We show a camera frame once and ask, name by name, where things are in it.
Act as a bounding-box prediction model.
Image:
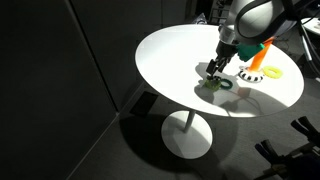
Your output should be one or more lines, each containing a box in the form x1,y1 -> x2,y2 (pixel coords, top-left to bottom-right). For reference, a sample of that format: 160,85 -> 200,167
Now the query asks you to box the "dark metal stand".
263,143 -> 320,180

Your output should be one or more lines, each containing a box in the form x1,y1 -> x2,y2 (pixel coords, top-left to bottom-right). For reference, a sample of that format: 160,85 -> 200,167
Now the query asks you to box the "small grey background object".
195,12 -> 208,26

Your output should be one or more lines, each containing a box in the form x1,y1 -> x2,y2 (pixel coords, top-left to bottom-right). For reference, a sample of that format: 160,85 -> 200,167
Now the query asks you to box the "black white striped ring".
238,66 -> 264,83

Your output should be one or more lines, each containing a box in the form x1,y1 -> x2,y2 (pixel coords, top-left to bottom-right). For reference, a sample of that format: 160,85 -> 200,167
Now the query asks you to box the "white table pole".
184,109 -> 197,134

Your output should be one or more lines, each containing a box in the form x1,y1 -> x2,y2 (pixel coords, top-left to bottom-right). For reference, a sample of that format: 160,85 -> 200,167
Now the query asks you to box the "black flat floor plate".
129,91 -> 160,118

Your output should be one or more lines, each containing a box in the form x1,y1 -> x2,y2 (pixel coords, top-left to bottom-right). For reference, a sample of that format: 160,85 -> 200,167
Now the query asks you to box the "black background cart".
208,0 -> 234,26

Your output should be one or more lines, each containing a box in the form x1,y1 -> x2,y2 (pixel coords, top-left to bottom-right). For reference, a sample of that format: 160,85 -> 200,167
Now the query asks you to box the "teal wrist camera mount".
235,42 -> 266,63

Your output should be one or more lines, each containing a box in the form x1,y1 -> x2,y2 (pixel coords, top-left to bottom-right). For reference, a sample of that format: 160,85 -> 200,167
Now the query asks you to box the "black handled clamp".
254,139 -> 288,168
290,115 -> 320,148

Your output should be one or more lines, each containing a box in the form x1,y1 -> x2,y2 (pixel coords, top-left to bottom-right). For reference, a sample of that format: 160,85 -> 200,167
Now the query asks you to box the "white round side table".
299,16 -> 320,36

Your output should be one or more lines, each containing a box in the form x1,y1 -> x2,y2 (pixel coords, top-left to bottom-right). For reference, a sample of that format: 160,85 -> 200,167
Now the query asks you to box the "light green toothed ring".
203,77 -> 223,92

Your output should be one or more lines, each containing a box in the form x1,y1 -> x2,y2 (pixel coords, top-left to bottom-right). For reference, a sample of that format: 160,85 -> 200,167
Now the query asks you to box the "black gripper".
205,39 -> 242,81

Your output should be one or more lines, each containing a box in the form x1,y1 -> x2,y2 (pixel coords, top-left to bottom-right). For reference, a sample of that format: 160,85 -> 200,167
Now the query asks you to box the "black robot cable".
296,19 -> 320,76

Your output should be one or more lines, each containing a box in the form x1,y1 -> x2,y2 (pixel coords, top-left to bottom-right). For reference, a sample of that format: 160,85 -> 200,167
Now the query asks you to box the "white round table foot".
160,110 -> 214,160

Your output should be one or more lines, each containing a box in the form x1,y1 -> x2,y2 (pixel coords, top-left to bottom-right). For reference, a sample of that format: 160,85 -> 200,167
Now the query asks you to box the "orange stacking rod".
248,36 -> 275,73

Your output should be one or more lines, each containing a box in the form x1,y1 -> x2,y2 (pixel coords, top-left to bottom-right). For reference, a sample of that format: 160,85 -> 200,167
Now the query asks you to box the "orange knobbly ring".
262,65 -> 284,80

